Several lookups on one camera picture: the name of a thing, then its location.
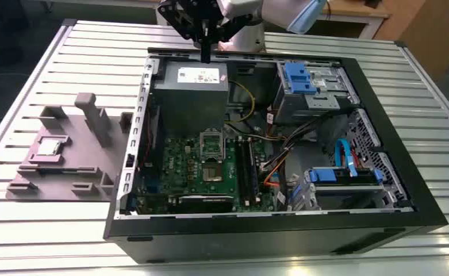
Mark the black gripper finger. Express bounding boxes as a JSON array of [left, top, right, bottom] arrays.
[[206, 16, 253, 63], [156, 0, 207, 63]]

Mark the metal socket cover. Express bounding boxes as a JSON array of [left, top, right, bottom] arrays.
[[199, 131, 225, 160]]

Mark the silver CPU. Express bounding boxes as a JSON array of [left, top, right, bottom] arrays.
[[35, 139, 63, 156]]

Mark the CPU socket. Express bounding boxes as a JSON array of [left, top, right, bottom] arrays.
[[200, 160, 225, 182]]

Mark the blue plastic drive latch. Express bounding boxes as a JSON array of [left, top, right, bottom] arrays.
[[285, 62, 319, 94]]

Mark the grey power supply unit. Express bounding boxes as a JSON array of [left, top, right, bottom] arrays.
[[152, 62, 231, 136]]

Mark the metal optical drive cage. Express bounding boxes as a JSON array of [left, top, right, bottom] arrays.
[[275, 60, 359, 124]]

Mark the wooden cabinet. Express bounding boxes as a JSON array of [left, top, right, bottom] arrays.
[[375, 0, 449, 80]]

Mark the green motherboard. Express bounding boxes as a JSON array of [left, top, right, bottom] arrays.
[[142, 137, 277, 215]]

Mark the grey parts rack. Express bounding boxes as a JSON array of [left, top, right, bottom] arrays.
[[4, 92, 132, 202]]

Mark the hard disk in blue carrier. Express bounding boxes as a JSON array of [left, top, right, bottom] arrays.
[[303, 166, 385, 187]]

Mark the black graphics card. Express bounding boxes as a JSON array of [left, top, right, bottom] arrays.
[[168, 194, 235, 213]]

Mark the metal disk bay cage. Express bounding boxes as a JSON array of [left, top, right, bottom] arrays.
[[285, 168, 407, 212]]

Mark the black PC case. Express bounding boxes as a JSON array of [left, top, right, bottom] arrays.
[[103, 47, 449, 264]]

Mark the yellow wire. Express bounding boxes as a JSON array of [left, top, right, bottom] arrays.
[[223, 82, 257, 125]]

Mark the wooden desk white frame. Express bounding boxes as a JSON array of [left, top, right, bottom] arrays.
[[322, 0, 393, 40]]

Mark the black cable bundle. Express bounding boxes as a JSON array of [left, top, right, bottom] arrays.
[[262, 109, 350, 173]]

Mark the blue data wire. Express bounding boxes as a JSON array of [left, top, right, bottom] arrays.
[[334, 139, 358, 178]]

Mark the orange data wire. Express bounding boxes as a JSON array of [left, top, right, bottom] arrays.
[[265, 169, 286, 187]]

